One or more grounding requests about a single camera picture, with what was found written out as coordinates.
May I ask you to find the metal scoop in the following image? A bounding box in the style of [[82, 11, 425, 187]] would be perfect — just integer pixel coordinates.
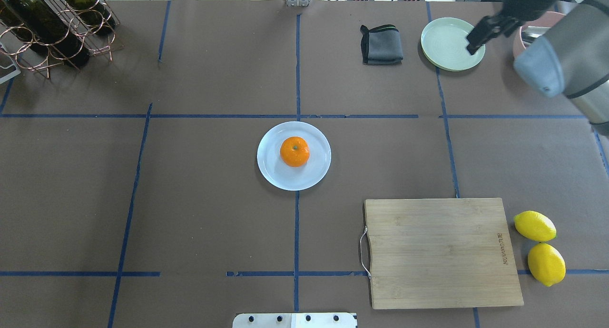
[[520, 26, 550, 47]]

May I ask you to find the dark wine bottle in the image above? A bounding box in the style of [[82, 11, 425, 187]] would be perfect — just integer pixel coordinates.
[[64, 0, 116, 37], [4, 0, 90, 69]]

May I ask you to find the yellow lemon left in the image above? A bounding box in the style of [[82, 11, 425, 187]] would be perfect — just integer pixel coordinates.
[[527, 242, 566, 287]]

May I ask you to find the yellow lemon right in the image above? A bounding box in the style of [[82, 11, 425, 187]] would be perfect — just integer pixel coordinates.
[[513, 210, 557, 243]]

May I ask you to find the bamboo cutting board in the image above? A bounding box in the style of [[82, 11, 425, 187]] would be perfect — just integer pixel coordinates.
[[363, 198, 524, 310]]

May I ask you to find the pink bowl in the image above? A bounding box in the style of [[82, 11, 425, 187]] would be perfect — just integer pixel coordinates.
[[512, 11, 565, 59]]

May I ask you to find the orange mandarin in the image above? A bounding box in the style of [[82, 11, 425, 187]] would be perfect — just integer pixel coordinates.
[[280, 136, 310, 168]]

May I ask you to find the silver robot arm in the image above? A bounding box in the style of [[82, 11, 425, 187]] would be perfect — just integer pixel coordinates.
[[513, 0, 609, 136]]

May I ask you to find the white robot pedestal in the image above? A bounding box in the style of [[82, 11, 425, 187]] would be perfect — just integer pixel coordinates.
[[232, 312, 358, 328]]

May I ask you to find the light blue plate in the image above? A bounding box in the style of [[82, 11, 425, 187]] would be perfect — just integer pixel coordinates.
[[256, 120, 332, 191]]

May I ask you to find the folded grey cloth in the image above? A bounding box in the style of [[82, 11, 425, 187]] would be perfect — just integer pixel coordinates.
[[360, 24, 404, 66]]

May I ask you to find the copper wire bottle rack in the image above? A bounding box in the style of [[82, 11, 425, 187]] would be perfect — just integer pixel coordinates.
[[1, 0, 124, 79]]

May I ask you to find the yellow lemon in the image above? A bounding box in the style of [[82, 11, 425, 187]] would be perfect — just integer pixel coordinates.
[[513, 210, 557, 243], [527, 242, 566, 287]]

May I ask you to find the dark wine bottle right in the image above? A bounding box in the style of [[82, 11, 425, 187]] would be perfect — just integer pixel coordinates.
[[64, 0, 116, 37]]

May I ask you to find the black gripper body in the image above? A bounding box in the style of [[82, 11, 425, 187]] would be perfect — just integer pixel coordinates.
[[498, 0, 558, 21]]

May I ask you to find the light green plate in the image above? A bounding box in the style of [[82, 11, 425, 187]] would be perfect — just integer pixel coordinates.
[[421, 17, 486, 72]]

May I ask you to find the dark wine bottle left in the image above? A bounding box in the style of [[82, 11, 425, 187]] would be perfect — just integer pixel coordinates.
[[4, 0, 90, 69]]

